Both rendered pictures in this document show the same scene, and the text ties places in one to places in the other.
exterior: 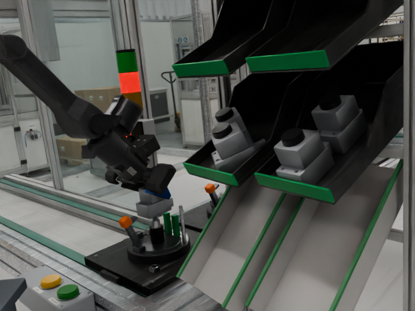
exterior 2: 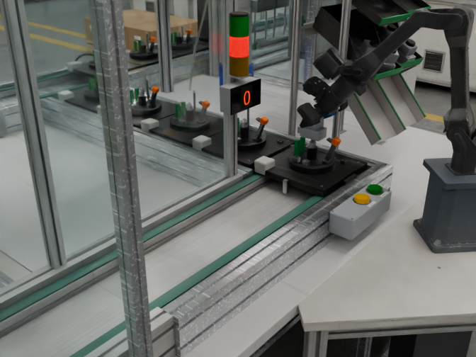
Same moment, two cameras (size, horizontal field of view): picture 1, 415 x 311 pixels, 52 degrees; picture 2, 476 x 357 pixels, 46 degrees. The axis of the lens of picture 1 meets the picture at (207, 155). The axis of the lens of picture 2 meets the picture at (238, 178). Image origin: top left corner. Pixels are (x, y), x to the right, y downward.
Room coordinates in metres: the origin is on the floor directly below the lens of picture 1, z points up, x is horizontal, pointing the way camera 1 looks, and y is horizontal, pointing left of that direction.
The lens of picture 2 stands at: (1.23, 1.60, 1.67)
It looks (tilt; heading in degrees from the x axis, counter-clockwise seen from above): 27 degrees down; 265
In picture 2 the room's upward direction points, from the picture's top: straight up
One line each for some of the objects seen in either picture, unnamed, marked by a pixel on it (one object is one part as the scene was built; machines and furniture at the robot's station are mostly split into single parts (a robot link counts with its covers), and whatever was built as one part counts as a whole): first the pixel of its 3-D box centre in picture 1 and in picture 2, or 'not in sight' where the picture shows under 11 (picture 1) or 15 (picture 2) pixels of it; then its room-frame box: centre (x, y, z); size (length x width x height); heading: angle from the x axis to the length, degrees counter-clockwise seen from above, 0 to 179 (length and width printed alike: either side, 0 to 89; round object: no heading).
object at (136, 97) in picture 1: (132, 102); (239, 64); (1.11, 0.18, 1.28); 0.05 x 0.05 x 0.05
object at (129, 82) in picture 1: (129, 82); (239, 45); (1.11, 0.18, 1.33); 0.05 x 0.05 x 0.05
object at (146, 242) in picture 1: (158, 245); (311, 161); (0.89, 0.13, 0.98); 0.14 x 0.14 x 0.02
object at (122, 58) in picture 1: (126, 62); (239, 25); (1.11, 0.18, 1.38); 0.05 x 0.05 x 0.05
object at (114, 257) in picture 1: (159, 253); (311, 166); (0.89, 0.13, 0.96); 0.24 x 0.24 x 0.02; 45
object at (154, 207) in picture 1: (155, 196); (310, 124); (0.89, 0.12, 1.09); 0.08 x 0.04 x 0.07; 135
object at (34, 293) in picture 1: (54, 297); (360, 210); (0.80, 0.34, 0.93); 0.21 x 0.07 x 0.06; 45
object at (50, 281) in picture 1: (51, 282); (361, 200); (0.80, 0.34, 0.96); 0.04 x 0.04 x 0.02
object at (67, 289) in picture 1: (68, 293); (375, 190); (0.75, 0.29, 0.96); 0.04 x 0.04 x 0.02
